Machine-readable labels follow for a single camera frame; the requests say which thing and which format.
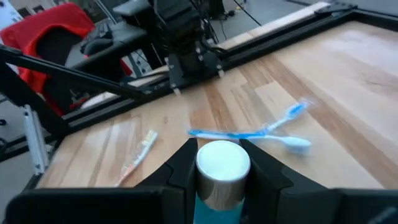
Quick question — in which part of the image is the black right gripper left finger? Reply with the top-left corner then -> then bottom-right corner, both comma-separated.
4,138 -> 200,224

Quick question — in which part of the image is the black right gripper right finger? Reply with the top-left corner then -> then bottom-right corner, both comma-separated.
239,139 -> 398,224

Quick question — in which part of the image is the teal mouthwash bottle white cap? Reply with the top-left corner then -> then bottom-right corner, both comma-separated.
192,139 -> 252,224

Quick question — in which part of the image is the blue toothbrush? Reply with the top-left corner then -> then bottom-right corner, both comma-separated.
261,98 -> 313,134
187,129 -> 312,155

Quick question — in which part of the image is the black desk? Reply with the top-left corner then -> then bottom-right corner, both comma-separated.
63,20 -> 150,72

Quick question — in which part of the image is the black computer mouse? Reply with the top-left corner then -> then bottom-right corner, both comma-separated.
80,37 -> 114,57

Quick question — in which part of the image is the red covered chair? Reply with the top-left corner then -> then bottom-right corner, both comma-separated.
0,2 -> 133,118

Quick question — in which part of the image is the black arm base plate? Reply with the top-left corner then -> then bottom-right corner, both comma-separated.
166,49 -> 225,96

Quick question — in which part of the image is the white metal bracket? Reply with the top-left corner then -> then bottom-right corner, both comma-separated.
22,104 -> 51,175

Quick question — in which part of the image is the black metal table frame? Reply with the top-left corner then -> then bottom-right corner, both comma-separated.
0,1 -> 398,162

